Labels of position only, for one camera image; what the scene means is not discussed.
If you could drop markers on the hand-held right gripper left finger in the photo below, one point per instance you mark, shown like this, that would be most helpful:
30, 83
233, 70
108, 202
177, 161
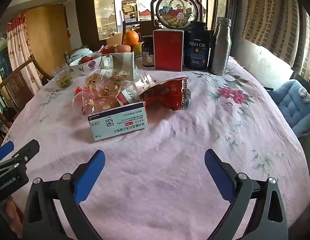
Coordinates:
90, 175

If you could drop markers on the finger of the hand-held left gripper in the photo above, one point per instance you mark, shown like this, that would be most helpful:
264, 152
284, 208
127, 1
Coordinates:
4, 150
27, 151

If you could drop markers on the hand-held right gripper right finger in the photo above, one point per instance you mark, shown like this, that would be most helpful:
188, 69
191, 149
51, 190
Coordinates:
217, 175

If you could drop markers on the white teal medicine box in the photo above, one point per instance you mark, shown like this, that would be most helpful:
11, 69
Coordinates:
117, 125

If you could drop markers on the clear cartoon plastic wrapper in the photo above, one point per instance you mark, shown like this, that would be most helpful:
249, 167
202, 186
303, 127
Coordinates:
102, 95

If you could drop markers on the curved-back wooden chair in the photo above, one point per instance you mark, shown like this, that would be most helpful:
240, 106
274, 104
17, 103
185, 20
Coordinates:
16, 87

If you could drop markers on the glass of green tea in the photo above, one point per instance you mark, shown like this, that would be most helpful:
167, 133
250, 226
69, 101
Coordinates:
62, 80

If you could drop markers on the white red-label plastic packet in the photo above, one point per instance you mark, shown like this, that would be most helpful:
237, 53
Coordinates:
131, 93

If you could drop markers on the red foil snack bag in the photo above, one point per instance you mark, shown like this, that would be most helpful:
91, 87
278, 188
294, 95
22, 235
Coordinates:
165, 95

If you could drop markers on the blue chair cushion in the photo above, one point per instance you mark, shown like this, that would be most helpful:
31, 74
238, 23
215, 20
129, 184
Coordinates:
292, 105

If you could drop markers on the white floral porcelain bowl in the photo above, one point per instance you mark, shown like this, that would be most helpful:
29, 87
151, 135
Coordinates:
87, 68

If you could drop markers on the floral white curtain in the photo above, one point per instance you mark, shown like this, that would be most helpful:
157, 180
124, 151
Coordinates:
20, 45

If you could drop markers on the pile of red strawberries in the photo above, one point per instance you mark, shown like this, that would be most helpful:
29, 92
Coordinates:
86, 59

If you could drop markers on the white lidded porcelain bowl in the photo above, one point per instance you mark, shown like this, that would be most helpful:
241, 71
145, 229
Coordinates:
80, 53

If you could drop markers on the white printed plastic bag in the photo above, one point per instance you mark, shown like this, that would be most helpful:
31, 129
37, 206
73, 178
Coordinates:
123, 65

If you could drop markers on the large dark blue supplement bottle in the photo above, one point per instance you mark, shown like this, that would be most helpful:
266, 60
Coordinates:
197, 55

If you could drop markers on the stainless steel bottle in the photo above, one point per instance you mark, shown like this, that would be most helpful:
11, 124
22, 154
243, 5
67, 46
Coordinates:
220, 50

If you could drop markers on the red snack packet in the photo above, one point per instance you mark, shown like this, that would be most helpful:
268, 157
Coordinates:
108, 48

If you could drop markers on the red apple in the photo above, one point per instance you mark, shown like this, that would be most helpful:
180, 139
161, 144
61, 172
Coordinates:
122, 48

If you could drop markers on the red tin box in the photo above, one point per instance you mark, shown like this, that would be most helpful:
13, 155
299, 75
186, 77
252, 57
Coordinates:
168, 52

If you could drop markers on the yellow pear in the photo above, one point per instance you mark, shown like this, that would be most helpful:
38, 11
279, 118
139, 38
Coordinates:
137, 48

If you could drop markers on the small dark supplement bottle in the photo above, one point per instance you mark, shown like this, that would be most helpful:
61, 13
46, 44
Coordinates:
148, 52

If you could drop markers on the orange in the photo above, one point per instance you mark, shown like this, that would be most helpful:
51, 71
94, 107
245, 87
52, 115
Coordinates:
131, 38

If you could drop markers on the dark wooden dining chair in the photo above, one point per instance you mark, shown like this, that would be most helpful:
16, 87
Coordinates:
145, 26

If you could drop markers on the glass door display cabinet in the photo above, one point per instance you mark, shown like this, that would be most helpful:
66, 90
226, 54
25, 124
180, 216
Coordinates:
105, 12

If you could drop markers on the dark carved wooden cabinet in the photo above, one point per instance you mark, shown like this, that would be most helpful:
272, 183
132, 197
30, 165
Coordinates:
232, 10

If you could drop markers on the round framed flower basket ornament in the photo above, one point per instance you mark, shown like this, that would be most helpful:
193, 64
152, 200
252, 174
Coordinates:
177, 12

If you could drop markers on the brick-pattern window curtain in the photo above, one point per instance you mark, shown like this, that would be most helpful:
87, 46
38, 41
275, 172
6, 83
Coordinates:
264, 12

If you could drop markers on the cluttered background shelf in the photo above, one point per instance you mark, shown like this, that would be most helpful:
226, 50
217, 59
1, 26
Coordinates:
130, 10

